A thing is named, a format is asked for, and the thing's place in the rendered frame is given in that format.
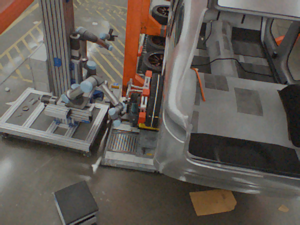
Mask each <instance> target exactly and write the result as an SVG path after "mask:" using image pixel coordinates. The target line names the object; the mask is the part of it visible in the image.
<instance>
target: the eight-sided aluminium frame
mask: <svg viewBox="0 0 300 225"><path fill-rule="evenodd" d="M150 80H151V78H150V77H145V83H144V87H143V88H146V89H149V84H150ZM146 83H148V86H147V87H146V86H145V85H146ZM143 99H144V96H142V101H141V106H140V112H142V111H144V113H145V110H146V103H147V97H146V98H145V104H143Z"/></svg>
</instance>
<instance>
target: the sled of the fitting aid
mask: <svg viewBox="0 0 300 225"><path fill-rule="evenodd" d="M141 131H142V130H141V129H139V138H138V143H137V149H136V157H139V158H146V159H153V154H154V149H152V148H146V147H139V143H140V137H141Z"/></svg>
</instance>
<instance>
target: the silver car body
mask: <svg viewBox="0 0 300 225"><path fill-rule="evenodd" d="M170 19H171V22H170V24H168V25H170V26H169V32H168V33H167V35H166V46H165V51H164V57H163V67H162V75H163V72H164V69H166V70H165V77H164V84H163V91H162V100H161V105H160V113H159V119H158V122H157V126H156V133H155V141H154V154H153V164H154V167H155V168H156V169H157V170H158V171H159V172H161V173H163V174H164V175H167V176H169V177H172V178H175V179H178V180H182V181H185V182H190V183H194V184H198V185H203V186H208V187H212V188H220V189H225V190H232V191H238V192H244V193H250V194H256V195H260V196H267V197H274V198H281V199H289V200H299V201H300V80H294V79H293V76H292V74H291V72H290V70H289V68H288V59H289V55H290V54H291V51H292V49H293V47H294V45H295V43H296V40H297V37H298V35H299V33H300V0H170V8H169V16H168V22H169V20H170ZM274 19H281V20H286V21H293V22H292V23H291V24H290V27H289V28H288V30H287V32H286V34H285V36H284V38H283V40H282V41H281V43H280V44H279V45H278V44H277V42H276V41H275V38H274V36H273V34H272V30H271V28H272V24H273V21H274Z"/></svg>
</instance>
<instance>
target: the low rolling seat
mask: <svg viewBox="0 0 300 225"><path fill-rule="evenodd" d="M54 200H55V204H56V208H57V210H58V212H59V216H60V217H61V220H62V224H63V225H91V224H94V225H98V220H99V208H98V205H97V204H96V201H95V199H94V198H93V195H92V193H91V191H90V189H89V187H88V184H87V182H86V181H85V180H83V181H80V182H78V183H75V184H73V185H70V186H67V187H65V188H63V189H61V190H58V191H55V192H54Z"/></svg>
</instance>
